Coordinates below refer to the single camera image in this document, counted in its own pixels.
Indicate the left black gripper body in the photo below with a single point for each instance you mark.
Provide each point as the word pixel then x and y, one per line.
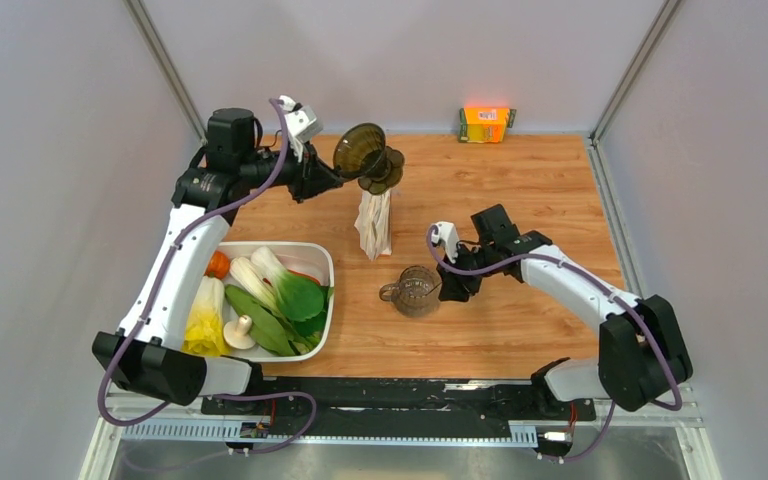
pixel 297 176

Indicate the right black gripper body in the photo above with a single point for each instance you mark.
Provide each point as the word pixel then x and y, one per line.
pixel 466 285

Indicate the clear glass coffee server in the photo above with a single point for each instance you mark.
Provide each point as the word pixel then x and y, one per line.
pixel 414 294

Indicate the dark brown coffee dripper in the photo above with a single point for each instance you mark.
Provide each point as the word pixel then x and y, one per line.
pixel 363 155

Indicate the pack of paper filters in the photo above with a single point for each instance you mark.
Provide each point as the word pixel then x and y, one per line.
pixel 373 224

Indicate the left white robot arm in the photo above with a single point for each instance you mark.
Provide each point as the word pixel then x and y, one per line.
pixel 145 354

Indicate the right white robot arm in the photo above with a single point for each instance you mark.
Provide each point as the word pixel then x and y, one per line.
pixel 641 358

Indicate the white rectangular tray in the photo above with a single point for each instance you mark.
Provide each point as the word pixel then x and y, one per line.
pixel 305 258

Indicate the red chili pepper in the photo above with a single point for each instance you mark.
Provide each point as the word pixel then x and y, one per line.
pixel 304 275

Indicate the white bok choy stalk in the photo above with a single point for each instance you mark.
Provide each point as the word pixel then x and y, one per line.
pixel 244 272

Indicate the green bok choy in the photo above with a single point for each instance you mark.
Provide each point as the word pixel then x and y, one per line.
pixel 298 298

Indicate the orange small pumpkin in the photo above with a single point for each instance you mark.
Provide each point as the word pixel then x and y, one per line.
pixel 218 266

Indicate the dark green leaf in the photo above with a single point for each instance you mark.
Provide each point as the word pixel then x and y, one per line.
pixel 266 330

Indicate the orange green carton box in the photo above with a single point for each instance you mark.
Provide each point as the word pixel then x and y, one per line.
pixel 485 125

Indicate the white mushroom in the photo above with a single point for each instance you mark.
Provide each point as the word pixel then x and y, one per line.
pixel 237 333

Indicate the yellow napa cabbage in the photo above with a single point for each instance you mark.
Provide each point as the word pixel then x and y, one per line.
pixel 205 323

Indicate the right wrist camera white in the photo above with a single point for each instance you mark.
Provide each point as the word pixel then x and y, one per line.
pixel 444 235

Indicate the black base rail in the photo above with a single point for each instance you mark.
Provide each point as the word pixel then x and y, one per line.
pixel 403 409

